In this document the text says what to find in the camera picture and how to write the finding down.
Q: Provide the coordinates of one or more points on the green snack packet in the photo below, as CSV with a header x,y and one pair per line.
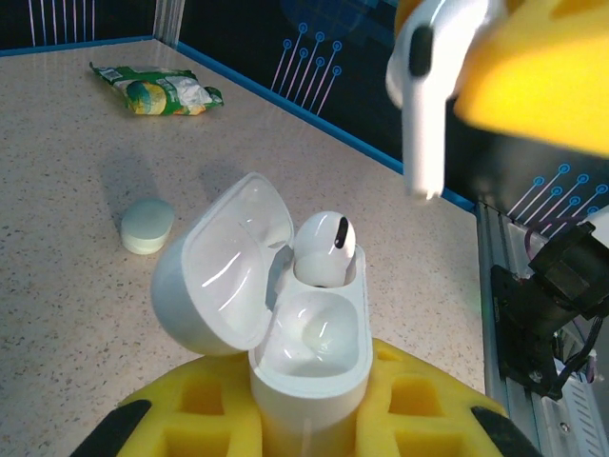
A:
x,y
157,90

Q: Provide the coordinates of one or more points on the aluminium front frame rail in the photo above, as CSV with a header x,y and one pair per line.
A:
x,y
504,419

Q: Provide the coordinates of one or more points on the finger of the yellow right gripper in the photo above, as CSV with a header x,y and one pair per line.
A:
x,y
547,71
408,7

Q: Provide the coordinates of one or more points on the white glossy charging case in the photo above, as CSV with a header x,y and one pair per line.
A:
x,y
309,362

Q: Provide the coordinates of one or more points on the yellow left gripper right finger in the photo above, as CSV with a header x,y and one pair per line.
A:
x,y
428,414

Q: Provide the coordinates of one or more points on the pale green earbud case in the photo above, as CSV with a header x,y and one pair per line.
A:
x,y
145,231

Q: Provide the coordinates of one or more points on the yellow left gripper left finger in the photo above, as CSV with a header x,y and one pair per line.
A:
x,y
190,409

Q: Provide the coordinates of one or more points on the aluminium frame post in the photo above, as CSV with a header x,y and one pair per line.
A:
x,y
167,19

